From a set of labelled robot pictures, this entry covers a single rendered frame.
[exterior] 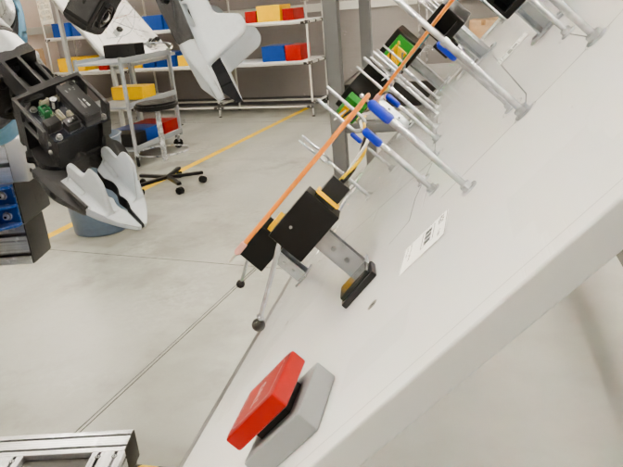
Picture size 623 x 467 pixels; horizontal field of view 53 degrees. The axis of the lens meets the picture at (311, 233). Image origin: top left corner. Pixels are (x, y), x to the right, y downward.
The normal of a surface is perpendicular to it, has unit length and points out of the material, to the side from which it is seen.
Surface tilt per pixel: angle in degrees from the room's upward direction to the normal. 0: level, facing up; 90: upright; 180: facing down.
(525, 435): 0
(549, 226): 47
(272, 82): 90
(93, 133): 126
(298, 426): 90
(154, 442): 0
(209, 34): 64
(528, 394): 0
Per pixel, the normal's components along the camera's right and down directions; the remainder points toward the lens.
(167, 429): -0.08, -0.93
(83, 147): 0.70, 0.66
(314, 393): 0.61, -0.68
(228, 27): -0.18, -0.08
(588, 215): -0.77, -0.64
